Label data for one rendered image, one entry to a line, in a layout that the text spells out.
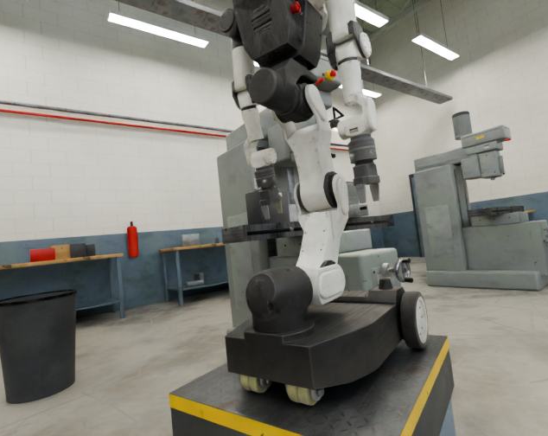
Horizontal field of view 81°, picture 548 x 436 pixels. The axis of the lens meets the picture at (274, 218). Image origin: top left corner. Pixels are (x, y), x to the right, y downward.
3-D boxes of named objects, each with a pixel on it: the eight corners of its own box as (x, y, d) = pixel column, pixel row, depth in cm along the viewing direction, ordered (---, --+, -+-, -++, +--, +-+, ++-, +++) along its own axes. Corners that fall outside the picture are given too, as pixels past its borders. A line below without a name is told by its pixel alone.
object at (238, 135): (309, 130, 221) (307, 101, 222) (283, 125, 207) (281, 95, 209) (249, 160, 285) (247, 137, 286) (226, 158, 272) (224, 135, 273)
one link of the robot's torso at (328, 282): (322, 310, 97) (317, 266, 98) (270, 307, 109) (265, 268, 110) (349, 296, 114) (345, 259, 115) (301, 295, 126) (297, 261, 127)
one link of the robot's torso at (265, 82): (279, 96, 99) (273, 41, 100) (247, 109, 107) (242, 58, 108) (321, 118, 122) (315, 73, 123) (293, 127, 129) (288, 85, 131)
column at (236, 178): (322, 349, 239) (299, 143, 249) (270, 369, 211) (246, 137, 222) (281, 336, 280) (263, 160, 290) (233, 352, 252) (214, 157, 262)
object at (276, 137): (315, 161, 220) (310, 124, 221) (287, 159, 205) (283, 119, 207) (296, 168, 235) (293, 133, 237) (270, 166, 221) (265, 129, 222)
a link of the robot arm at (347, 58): (362, 88, 103) (352, 28, 102) (334, 99, 109) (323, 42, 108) (374, 93, 111) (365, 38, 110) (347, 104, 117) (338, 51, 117)
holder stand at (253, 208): (290, 222, 186) (287, 189, 187) (262, 224, 171) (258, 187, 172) (276, 225, 195) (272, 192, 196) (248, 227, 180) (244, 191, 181)
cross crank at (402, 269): (419, 280, 156) (416, 256, 157) (405, 285, 149) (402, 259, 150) (391, 279, 169) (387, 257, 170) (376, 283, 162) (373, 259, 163)
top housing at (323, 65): (344, 85, 197) (340, 60, 198) (313, 76, 181) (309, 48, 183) (295, 114, 235) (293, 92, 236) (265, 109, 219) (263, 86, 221)
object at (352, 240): (373, 248, 190) (371, 227, 191) (332, 255, 170) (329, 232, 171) (315, 251, 231) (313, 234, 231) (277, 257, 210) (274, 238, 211)
